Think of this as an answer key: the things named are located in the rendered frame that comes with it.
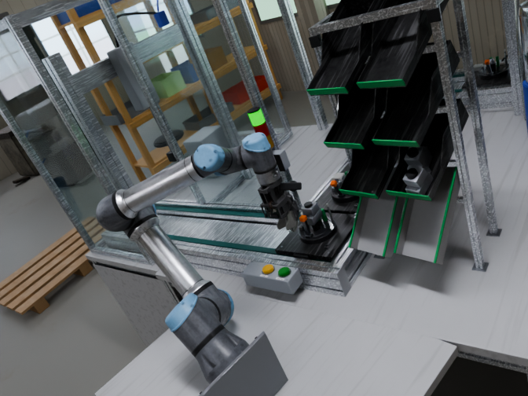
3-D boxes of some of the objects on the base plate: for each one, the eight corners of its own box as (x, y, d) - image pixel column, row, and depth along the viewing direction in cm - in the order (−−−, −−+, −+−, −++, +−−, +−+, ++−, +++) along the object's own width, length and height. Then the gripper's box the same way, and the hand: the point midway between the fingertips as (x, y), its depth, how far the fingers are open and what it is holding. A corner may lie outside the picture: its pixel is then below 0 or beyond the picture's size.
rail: (345, 297, 151) (336, 271, 146) (170, 263, 208) (160, 243, 203) (353, 285, 154) (343, 260, 149) (179, 255, 211) (168, 236, 207)
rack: (485, 272, 139) (438, -2, 103) (373, 258, 162) (303, 31, 127) (502, 229, 152) (465, -28, 116) (396, 221, 175) (338, 7, 140)
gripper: (250, 188, 146) (273, 241, 156) (273, 188, 140) (295, 244, 150) (265, 174, 151) (286, 226, 161) (287, 174, 146) (308, 228, 155)
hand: (294, 227), depth 156 cm, fingers closed
